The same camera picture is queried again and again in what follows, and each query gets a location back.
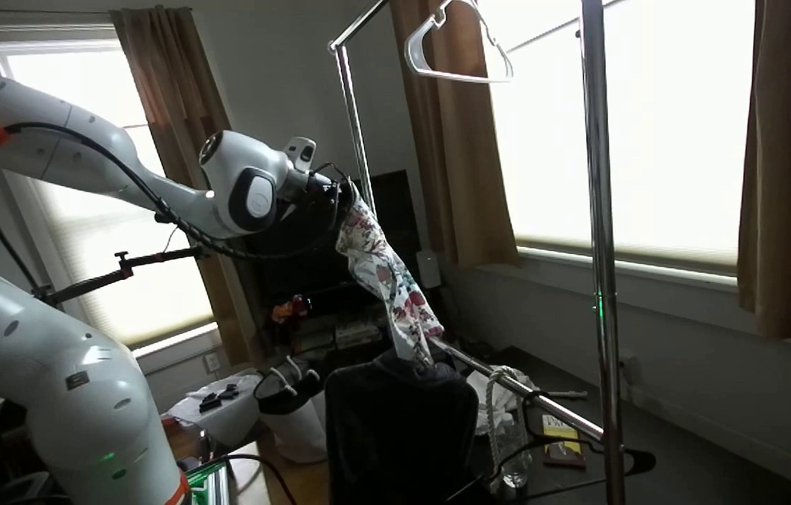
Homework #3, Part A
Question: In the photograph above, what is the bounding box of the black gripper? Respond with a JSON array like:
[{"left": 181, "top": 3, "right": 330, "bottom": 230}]
[{"left": 302, "top": 174, "right": 348, "bottom": 218}]

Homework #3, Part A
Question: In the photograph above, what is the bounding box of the floral white clothing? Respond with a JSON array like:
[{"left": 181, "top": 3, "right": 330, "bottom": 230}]
[{"left": 333, "top": 180, "right": 442, "bottom": 368}]

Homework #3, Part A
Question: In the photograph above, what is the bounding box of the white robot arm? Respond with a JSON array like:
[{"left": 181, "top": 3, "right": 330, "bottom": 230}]
[{"left": 0, "top": 75, "right": 342, "bottom": 505}]

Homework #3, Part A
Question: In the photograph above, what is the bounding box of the white plastic hanger top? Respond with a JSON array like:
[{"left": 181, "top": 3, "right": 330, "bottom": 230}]
[{"left": 404, "top": 0, "right": 514, "bottom": 86}]

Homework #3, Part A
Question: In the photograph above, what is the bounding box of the chrome clothing rack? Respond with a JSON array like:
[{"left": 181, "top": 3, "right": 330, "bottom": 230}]
[{"left": 327, "top": 0, "right": 626, "bottom": 505}]

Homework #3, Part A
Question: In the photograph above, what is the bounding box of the white window blind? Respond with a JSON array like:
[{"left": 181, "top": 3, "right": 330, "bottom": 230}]
[{"left": 480, "top": 0, "right": 755, "bottom": 266}]

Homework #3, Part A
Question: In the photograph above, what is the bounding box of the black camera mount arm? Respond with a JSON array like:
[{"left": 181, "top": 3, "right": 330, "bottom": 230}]
[{"left": 39, "top": 246, "right": 202, "bottom": 305}]

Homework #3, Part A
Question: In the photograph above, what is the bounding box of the white hanger on lower rail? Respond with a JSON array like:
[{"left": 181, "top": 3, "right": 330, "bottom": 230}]
[{"left": 484, "top": 364, "right": 528, "bottom": 489}]

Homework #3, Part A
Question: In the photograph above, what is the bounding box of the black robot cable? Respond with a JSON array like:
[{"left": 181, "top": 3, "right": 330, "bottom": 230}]
[{"left": 0, "top": 120, "right": 342, "bottom": 303}]

